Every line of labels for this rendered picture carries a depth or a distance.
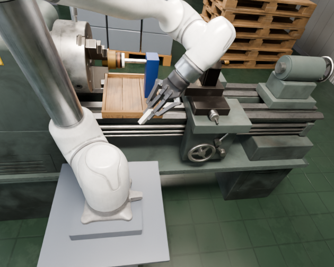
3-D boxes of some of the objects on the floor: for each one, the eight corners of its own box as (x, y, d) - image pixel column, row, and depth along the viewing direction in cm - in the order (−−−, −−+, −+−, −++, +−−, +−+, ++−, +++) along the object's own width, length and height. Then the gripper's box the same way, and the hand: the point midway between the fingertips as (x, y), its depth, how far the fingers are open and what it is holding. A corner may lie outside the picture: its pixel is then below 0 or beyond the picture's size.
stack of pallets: (258, 44, 434) (283, -14, 365) (284, 69, 370) (321, 5, 301) (192, 41, 403) (205, -23, 334) (208, 68, 339) (229, -5, 270)
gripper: (198, 89, 77) (156, 134, 86) (174, 64, 80) (135, 110, 89) (192, 88, 70) (146, 136, 79) (166, 60, 73) (124, 110, 82)
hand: (146, 116), depth 83 cm, fingers closed
